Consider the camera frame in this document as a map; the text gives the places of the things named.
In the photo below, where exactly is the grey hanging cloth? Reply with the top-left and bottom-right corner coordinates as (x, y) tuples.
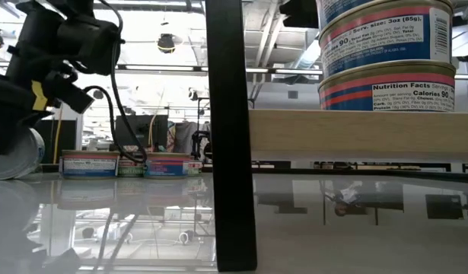
(172, 121), (199, 153)

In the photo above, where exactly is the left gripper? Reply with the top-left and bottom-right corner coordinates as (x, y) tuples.
(0, 49), (71, 155)

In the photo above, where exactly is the gold-lidded salmon can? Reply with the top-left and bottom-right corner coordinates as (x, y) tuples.
(317, 0), (454, 79)
(316, 0), (375, 31)
(59, 149), (121, 180)
(144, 151), (192, 179)
(317, 59), (457, 113)

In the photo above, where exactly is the black standing board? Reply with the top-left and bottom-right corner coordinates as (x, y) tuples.
(39, 119), (78, 164)

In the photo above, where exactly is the yellow tape piece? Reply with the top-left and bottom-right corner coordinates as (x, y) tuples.
(30, 79), (49, 112)

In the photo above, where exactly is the black shelf side panel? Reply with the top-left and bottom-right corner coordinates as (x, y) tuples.
(204, 0), (258, 273)

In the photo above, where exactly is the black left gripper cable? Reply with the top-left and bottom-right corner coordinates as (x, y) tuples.
(83, 0), (149, 165)

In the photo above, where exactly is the silver-lidded tuna can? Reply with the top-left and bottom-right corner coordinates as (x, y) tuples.
(117, 156), (147, 178)
(187, 159), (204, 177)
(0, 127), (46, 181)

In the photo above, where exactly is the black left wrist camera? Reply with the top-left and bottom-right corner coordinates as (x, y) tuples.
(53, 81), (95, 114)

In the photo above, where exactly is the black metal table frame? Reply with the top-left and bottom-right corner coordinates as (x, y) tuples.
(39, 161), (468, 185)

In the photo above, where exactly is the long ceiling light bar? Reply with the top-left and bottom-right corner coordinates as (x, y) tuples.
(0, 60), (468, 81)

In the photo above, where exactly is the wooden shelf board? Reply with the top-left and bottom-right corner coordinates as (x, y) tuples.
(248, 109), (468, 163)

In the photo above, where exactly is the black computer monitor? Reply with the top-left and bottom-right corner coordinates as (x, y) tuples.
(114, 114), (169, 150)

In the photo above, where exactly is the white pillar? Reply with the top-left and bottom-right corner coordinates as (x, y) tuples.
(53, 102), (84, 151)

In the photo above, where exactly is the black dome ceiling camera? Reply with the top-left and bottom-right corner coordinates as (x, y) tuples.
(156, 33), (177, 54)

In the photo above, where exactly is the yellow cable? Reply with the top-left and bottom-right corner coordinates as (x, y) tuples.
(53, 102), (65, 155)

